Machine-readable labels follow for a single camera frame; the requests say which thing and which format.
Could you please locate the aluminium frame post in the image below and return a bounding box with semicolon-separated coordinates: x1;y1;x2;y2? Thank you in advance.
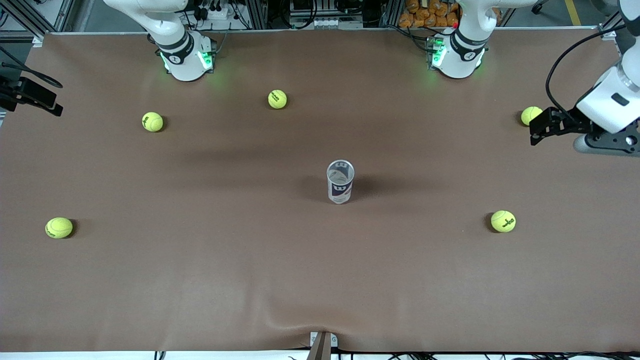
380;0;402;28
246;0;269;30

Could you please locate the bag of orange items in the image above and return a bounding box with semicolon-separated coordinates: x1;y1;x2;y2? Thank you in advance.
398;0;461;29

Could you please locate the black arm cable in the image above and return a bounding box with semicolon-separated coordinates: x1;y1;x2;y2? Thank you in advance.
0;47;63;89
546;25;626;121

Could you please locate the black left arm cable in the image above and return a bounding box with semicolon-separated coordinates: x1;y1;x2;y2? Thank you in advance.
546;25;626;121

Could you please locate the brown table cover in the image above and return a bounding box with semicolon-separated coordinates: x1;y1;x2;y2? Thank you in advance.
0;27;640;353

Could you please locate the white terminal block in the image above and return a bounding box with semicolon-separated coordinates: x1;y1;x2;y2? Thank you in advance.
291;16;364;30

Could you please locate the white power strip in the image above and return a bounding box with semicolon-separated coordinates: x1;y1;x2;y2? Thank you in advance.
192;0;241;23

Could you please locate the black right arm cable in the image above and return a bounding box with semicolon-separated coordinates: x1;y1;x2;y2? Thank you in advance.
0;47;63;89

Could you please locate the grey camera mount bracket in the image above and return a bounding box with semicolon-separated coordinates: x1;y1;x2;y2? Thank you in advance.
310;331;339;360

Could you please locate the aluminium frame profile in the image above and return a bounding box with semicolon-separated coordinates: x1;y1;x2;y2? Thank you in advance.
0;0;76;41
597;0;626;38

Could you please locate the white and blue tennis can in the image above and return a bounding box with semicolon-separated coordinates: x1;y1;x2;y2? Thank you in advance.
326;159;356;205

